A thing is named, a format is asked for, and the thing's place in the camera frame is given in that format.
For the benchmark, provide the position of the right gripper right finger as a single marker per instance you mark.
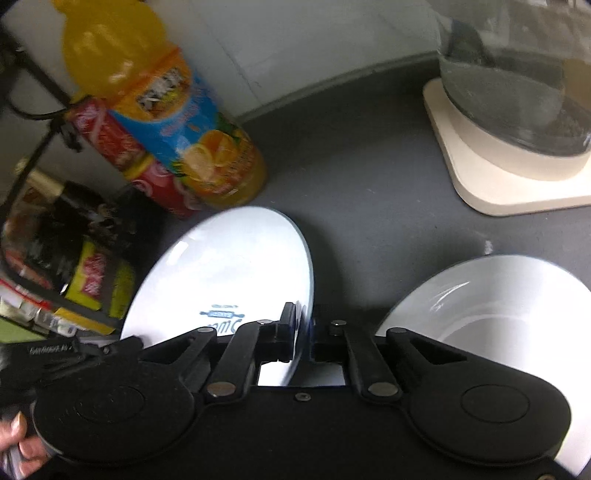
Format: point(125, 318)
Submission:
point(365, 369)

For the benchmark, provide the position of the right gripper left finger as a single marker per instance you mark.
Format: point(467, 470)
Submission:
point(254, 344)

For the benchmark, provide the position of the small white plate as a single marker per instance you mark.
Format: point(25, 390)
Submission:
point(524, 312)

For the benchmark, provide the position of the red soda can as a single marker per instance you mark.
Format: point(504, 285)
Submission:
point(95, 123)

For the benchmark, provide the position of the white plate blue logo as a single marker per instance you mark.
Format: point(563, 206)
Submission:
point(238, 266)

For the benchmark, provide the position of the black wire rack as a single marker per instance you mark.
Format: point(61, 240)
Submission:
point(17, 271)

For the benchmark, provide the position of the person's left hand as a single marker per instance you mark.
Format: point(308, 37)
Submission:
point(25, 452)

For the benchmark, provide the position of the cream kettle base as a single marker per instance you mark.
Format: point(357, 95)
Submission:
point(497, 178)

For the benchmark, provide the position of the glass electric kettle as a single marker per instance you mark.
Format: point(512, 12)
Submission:
point(520, 70)

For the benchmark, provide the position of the orange juice bottle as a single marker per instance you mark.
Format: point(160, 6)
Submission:
point(119, 52)

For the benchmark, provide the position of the dark soy sauce bottle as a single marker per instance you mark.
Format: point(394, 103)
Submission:
point(78, 246)

